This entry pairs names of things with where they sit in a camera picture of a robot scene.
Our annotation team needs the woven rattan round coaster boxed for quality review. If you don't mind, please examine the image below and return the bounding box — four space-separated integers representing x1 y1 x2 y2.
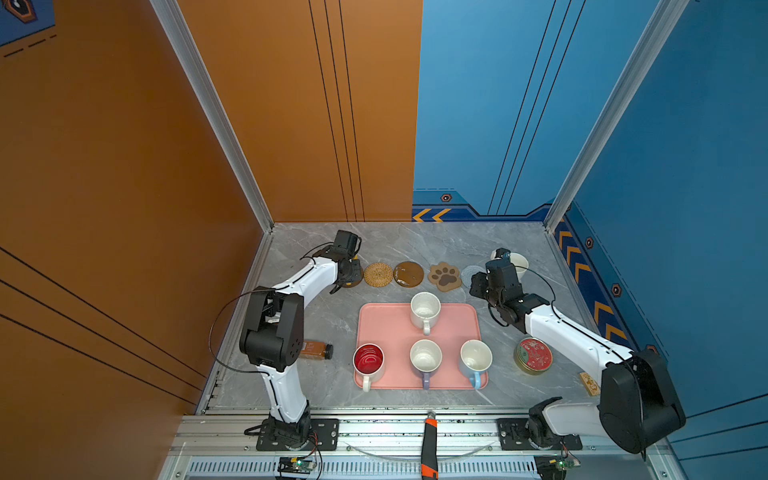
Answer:
363 262 393 288

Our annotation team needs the light blue woven coaster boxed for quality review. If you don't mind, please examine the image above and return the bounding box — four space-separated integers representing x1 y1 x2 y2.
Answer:
461 265 486 285

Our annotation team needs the cork paw print coaster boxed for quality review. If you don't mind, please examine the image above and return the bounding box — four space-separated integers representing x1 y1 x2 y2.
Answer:
427 262 462 293

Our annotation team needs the glossy brown round coaster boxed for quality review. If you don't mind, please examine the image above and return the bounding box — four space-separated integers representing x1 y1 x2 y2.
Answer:
393 261 424 288

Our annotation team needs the red interior mug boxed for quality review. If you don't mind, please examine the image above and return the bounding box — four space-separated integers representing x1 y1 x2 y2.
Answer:
353 343 385 392

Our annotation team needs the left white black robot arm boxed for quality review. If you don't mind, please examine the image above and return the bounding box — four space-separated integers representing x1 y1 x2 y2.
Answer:
239 230 362 449

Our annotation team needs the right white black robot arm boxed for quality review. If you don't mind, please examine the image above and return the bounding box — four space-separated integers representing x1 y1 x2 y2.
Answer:
470 259 687 454

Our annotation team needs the pink plastic tray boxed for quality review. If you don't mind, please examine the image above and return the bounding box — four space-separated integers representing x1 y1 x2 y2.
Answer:
352 303 493 392

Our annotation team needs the red round tin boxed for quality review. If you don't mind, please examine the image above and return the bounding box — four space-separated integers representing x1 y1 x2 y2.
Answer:
513 337 554 375

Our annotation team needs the amber spice bottle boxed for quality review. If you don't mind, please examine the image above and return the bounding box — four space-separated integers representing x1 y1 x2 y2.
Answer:
300 340 334 360

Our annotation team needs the small wooden block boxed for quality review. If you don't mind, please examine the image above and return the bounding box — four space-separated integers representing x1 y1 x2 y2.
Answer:
579 372 601 397

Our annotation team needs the right green circuit board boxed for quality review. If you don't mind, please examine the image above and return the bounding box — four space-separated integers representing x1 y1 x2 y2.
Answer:
534 456 581 480

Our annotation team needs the green circuit board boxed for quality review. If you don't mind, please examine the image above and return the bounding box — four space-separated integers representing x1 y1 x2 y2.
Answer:
276 457 320 480
534 456 581 480

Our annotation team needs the left green circuit board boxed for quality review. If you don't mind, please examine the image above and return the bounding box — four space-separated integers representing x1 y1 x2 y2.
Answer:
276 457 320 480

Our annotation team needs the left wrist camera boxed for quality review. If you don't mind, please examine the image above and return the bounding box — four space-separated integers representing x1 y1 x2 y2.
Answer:
330 230 362 261

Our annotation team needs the white mug blue handle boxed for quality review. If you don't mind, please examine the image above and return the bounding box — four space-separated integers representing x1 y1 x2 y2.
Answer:
458 339 493 390

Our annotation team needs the white mug purple handle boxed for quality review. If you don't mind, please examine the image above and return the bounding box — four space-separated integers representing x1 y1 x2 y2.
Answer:
409 339 443 390

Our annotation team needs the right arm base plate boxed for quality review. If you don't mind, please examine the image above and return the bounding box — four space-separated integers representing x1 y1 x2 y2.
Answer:
496 417 583 451

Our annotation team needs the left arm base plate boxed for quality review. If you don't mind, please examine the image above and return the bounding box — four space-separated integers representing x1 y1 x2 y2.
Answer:
256 417 340 452

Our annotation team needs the orange black handled tool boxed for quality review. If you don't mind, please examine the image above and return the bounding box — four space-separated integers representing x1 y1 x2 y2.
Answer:
420 411 438 480

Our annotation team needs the aluminium front rail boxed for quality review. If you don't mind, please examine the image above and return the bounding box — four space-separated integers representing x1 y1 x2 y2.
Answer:
158 407 687 479

